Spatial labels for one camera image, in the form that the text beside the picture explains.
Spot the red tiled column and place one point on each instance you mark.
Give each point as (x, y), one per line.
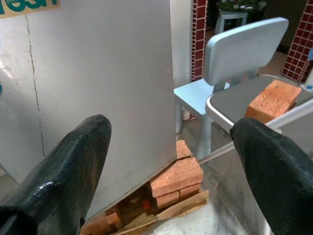
(199, 36)
(298, 49)

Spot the small orange object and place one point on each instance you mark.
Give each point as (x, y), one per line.
(146, 204)

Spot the orange clay brick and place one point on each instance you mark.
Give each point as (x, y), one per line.
(97, 224)
(166, 200)
(176, 176)
(189, 191)
(183, 149)
(274, 100)

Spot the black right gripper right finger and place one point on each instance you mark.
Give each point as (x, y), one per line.
(276, 176)

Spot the green potted plants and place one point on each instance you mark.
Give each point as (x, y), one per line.
(239, 5)

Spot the brown cardboard sheet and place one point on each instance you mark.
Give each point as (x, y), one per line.
(176, 213)

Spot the small white table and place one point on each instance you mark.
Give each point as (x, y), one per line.
(232, 17)

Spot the grey folding chair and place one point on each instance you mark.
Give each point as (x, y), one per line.
(232, 100)

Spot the light blue plastic chair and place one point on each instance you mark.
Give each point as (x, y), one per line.
(244, 46)

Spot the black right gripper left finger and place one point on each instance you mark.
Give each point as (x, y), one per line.
(61, 176)

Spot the cardboard sign teal letters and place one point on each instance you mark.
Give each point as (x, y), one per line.
(29, 6)

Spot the white fridge cabinet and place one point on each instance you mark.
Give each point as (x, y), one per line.
(14, 98)

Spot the white fridge door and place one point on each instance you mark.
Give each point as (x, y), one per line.
(105, 68)

